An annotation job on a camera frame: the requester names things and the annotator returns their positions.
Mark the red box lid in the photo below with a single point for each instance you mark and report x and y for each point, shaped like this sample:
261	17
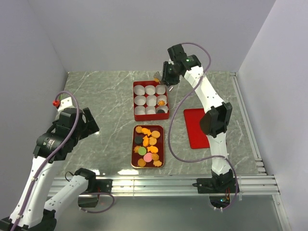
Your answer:
197	139

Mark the dark red gold-rimmed tray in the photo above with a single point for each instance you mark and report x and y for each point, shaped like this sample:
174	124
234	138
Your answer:
160	145

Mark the red cookie box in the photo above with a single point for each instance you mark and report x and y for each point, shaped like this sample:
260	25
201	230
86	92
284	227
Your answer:
149	117

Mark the orange cookie tray corner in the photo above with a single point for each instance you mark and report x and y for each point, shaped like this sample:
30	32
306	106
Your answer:
157	163

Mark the round orange sandwich biscuit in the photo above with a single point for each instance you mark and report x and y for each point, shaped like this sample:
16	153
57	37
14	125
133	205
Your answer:
155	134

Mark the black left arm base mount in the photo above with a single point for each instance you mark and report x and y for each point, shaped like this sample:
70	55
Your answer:
91	199

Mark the large round waffle biscuit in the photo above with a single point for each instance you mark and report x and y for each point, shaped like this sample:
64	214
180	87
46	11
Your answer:
152	141

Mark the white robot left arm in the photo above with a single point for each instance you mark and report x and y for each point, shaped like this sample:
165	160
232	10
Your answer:
34	211

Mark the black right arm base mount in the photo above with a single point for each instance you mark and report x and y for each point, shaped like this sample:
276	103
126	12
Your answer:
219	191

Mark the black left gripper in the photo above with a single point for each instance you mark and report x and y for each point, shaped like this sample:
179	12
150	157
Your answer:
90	126

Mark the green macaron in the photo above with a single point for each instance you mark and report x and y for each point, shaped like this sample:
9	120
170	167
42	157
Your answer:
142	151

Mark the orange chip cookie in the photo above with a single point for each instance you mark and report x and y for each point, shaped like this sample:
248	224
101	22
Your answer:
141	162

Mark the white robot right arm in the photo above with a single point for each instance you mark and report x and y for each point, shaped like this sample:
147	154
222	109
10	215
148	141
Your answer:
217	115

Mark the pink macaron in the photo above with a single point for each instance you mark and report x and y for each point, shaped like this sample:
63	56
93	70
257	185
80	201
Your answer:
148	157

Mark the silver slotted tongs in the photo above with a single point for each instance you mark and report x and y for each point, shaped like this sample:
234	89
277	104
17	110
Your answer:
158	75

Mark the black white sandwich cookie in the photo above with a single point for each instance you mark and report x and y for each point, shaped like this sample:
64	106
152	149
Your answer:
160	111

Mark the orange fish cookie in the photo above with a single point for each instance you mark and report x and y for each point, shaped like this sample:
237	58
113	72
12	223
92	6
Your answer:
146	131
152	149

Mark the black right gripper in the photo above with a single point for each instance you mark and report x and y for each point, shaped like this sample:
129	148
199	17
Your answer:
170	81

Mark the white paper cup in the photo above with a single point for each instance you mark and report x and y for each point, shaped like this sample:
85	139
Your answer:
151	100
140	100
150	90
160	89
161	97
139	90
150	110
139	110
162	107

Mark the orange flower cookie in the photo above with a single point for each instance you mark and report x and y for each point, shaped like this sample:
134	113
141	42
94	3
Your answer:
138	129

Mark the orange swirl cookie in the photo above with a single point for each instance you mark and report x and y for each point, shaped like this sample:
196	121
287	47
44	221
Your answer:
136	149
161	103

